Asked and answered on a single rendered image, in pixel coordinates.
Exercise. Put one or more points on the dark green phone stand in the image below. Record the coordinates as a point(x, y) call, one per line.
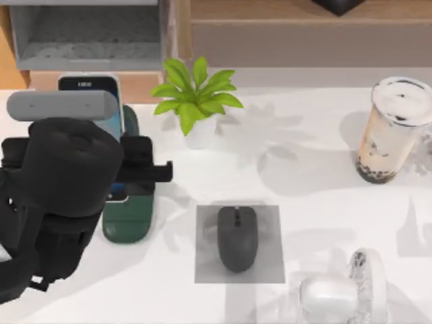
point(131, 217)

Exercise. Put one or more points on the green plant in white pot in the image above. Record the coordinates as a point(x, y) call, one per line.
point(194, 94)

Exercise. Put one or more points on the black smartphone with white rim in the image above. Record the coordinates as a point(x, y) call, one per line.
point(88, 84)

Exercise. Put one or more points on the pale wooden drawer front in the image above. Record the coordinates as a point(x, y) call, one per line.
point(44, 81)

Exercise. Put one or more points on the dark grey computer mouse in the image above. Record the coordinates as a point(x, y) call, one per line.
point(237, 241)

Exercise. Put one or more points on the grey pierced drawer inside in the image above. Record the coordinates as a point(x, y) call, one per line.
point(87, 30)

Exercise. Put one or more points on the grey square mouse pad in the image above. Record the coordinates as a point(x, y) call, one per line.
point(270, 260)

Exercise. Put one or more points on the wooden cupboard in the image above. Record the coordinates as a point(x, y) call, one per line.
point(303, 44)

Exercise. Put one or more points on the bubble tea cup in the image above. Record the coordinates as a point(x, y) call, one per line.
point(384, 135)

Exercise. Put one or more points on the black object on cupboard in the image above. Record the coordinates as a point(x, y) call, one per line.
point(338, 6)

